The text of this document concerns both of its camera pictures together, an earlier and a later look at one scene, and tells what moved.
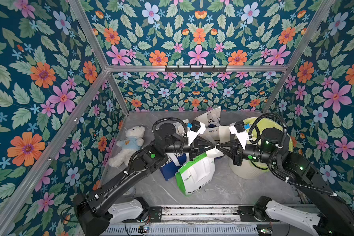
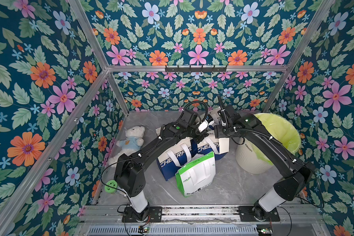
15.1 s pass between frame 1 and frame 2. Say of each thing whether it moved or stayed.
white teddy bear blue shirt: stayed
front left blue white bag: stayed
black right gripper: moved
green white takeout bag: stayed
